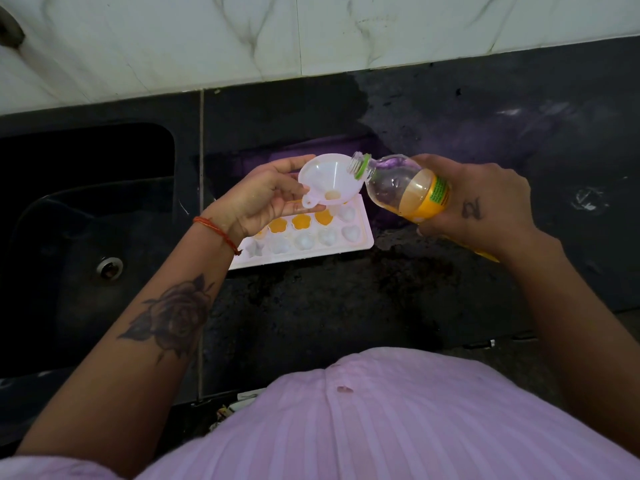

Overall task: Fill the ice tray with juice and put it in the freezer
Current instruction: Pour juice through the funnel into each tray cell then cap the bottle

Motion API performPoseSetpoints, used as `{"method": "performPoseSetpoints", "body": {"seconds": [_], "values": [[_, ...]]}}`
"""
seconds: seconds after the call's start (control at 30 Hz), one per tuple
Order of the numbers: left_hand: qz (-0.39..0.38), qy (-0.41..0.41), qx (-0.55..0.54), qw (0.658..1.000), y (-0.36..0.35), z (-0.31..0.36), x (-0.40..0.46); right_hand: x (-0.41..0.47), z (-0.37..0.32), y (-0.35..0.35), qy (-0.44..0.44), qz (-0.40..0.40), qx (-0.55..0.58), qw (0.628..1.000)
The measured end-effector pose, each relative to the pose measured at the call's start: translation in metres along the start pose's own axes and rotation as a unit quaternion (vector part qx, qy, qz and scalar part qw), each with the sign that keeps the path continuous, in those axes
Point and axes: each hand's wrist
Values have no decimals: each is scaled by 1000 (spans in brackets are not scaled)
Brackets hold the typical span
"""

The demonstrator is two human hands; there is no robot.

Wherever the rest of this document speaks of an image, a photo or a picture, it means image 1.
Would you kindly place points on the black sink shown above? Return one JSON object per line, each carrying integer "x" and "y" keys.
{"x": 65, "y": 219}

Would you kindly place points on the person's right hand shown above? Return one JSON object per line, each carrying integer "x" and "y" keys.
{"x": 490, "y": 204}

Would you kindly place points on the chrome wall tap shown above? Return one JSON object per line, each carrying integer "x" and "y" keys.
{"x": 9, "y": 29}

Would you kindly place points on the person's left forearm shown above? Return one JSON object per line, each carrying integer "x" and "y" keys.
{"x": 115, "y": 374}

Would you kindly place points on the orange juice bottle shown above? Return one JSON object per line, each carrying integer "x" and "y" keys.
{"x": 400, "y": 187}

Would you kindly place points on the pale pink shirt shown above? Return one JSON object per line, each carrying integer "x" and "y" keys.
{"x": 400, "y": 424}

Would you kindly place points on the white plastic funnel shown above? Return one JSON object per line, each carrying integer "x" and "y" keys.
{"x": 325, "y": 172}

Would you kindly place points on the person's right forearm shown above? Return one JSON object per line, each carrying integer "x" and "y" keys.
{"x": 590, "y": 334}

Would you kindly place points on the metal sink drain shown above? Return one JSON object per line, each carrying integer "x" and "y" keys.
{"x": 110, "y": 268}

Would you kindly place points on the person's left hand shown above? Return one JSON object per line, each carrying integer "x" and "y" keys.
{"x": 260, "y": 199}

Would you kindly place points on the white ice tray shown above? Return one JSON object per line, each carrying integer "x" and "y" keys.
{"x": 330, "y": 242}

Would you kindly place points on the floral patterned cloth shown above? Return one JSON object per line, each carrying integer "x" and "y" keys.
{"x": 232, "y": 407}

